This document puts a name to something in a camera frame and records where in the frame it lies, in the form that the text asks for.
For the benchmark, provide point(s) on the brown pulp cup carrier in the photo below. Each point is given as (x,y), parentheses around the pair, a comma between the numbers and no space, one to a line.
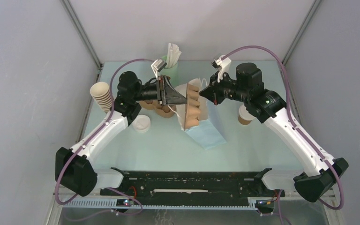
(196,109)

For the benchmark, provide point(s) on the stack of white lids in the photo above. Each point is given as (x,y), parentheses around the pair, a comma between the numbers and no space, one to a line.
(141,124)

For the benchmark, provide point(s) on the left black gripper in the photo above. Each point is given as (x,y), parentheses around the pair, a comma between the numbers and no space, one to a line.
(166,94)

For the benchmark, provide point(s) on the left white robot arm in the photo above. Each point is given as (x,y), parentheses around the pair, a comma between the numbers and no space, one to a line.
(74,166)

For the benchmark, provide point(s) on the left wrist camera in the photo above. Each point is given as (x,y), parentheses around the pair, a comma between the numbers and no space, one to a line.
(157,66)

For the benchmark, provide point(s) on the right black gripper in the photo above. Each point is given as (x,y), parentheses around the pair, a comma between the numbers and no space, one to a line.
(212,92)

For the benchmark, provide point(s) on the white wrapped straws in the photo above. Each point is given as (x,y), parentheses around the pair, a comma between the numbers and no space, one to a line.
(173,54)

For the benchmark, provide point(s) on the light blue paper bag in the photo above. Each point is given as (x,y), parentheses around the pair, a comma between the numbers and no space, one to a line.
(209,133)

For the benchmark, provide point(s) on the green cup holder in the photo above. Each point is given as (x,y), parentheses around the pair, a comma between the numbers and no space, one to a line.
(172,73)

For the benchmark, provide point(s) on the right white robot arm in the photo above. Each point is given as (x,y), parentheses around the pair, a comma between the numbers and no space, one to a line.
(321,171)

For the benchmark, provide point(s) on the brown paper coffee cup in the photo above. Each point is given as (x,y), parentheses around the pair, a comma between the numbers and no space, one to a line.
(244,118)

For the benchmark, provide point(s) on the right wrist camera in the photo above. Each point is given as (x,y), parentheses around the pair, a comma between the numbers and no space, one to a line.
(222,64)

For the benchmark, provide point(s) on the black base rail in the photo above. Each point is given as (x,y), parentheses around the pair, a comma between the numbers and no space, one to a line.
(195,189)

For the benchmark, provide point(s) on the stack of brown paper cups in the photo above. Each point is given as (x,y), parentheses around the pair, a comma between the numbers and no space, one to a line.
(100,92)

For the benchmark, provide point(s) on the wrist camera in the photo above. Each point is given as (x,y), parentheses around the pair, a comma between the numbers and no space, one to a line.
(157,66)
(222,64)

